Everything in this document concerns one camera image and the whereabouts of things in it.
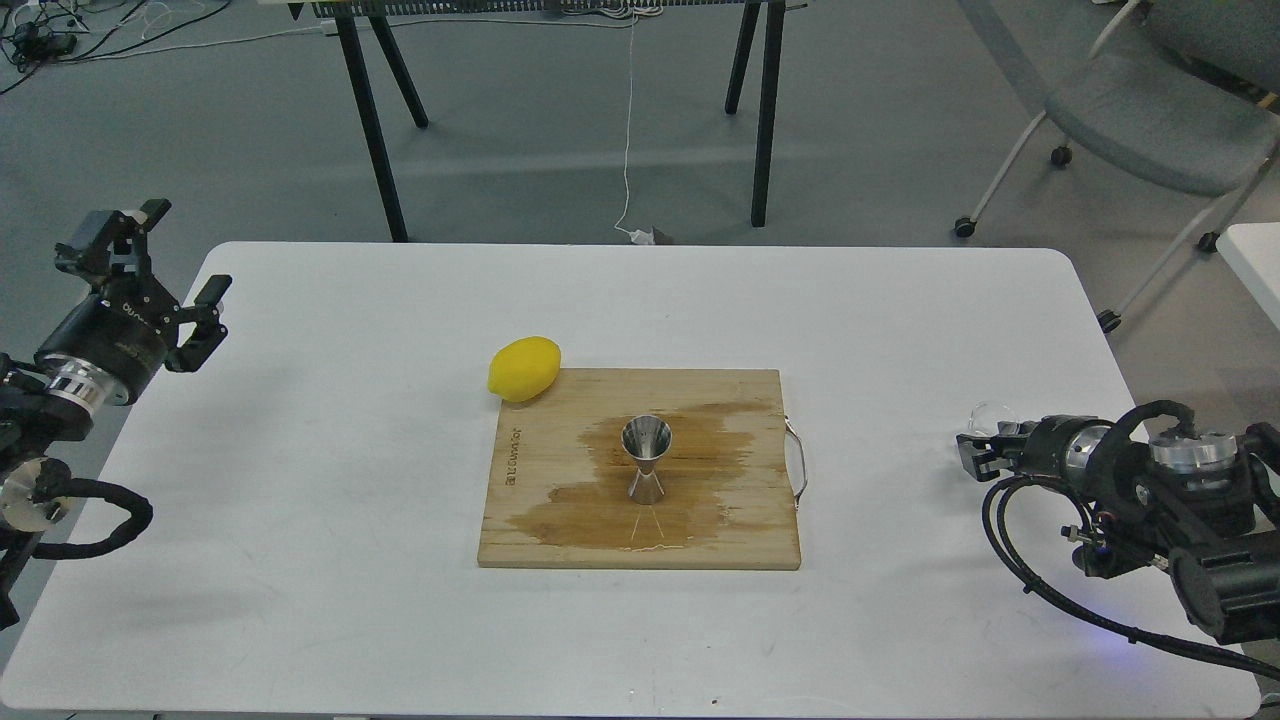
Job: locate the steel jigger measuring cup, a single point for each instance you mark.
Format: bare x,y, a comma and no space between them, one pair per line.
646,439

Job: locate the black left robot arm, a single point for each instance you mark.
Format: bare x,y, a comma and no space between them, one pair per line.
42,407

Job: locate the yellow lemon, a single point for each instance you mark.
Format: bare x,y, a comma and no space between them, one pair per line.
523,369

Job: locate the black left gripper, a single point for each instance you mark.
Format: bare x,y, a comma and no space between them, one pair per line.
129,325

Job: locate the grey office chair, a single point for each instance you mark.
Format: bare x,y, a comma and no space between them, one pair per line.
1161,124

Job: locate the wooden cutting board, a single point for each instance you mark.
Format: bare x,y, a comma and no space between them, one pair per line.
558,489

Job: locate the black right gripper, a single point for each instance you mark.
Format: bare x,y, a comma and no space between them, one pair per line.
1057,447

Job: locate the clear glass cup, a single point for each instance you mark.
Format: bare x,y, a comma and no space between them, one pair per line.
982,421

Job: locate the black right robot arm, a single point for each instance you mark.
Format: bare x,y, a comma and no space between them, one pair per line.
1154,489

